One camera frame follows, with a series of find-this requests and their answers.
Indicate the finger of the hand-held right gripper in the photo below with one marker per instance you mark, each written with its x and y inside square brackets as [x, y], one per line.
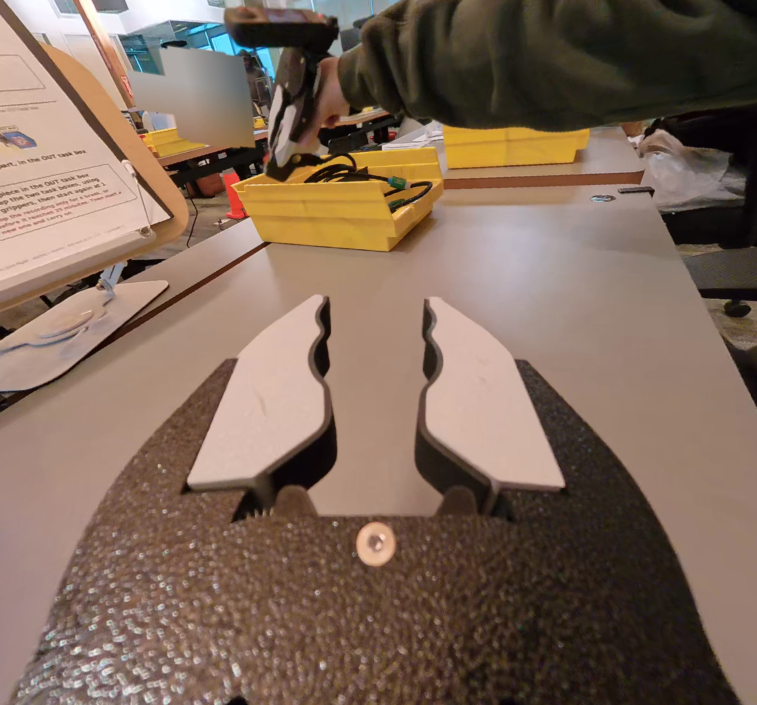
[303, 134]
[278, 125]

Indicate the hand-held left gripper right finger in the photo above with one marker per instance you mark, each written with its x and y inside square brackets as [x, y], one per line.
[491, 415]

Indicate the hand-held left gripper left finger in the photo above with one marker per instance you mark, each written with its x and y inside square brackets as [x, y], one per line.
[266, 409]

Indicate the yellow plastic bin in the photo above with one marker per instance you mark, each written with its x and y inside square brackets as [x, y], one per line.
[514, 149]
[325, 220]
[168, 140]

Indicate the person's right forearm olive sleeve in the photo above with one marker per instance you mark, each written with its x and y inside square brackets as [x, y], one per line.
[502, 48]

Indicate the silver desk grommet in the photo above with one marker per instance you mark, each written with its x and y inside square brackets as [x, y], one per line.
[602, 198]

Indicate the person's right hand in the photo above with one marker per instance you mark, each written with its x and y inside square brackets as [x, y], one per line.
[332, 95]

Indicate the orange traffic cone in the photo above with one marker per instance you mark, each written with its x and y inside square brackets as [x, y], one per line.
[235, 202]

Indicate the white paper sheets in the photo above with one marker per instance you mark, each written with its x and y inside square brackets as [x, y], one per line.
[423, 135]

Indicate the wooden instruction board stand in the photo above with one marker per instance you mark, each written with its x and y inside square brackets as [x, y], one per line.
[148, 143]

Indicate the small flat black item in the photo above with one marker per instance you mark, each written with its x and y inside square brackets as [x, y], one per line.
[636, 190]

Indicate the black mesh office chair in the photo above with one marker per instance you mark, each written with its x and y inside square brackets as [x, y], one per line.
[727, 273]

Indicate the white plastic bag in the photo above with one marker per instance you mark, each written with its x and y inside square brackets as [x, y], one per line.
[692, 172]

